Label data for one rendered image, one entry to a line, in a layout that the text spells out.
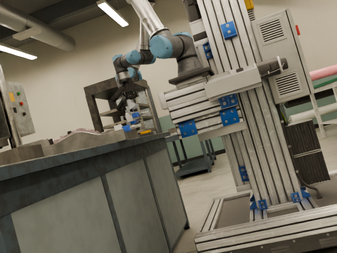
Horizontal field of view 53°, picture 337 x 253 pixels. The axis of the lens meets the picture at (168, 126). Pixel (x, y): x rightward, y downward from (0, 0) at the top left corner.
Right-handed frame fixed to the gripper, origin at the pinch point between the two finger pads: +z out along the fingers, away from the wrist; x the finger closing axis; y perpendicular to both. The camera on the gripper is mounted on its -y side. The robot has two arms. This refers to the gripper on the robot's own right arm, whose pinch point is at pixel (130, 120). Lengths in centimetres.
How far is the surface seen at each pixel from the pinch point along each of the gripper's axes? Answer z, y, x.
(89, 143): 12, 35, -80
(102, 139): 12, 40, -76
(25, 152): 10, 40, -118
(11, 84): -50, -65, -42
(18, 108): -32, -65, -42
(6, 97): -35, -44, -63
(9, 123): -18, -46, -64
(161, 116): -36, -314, 526
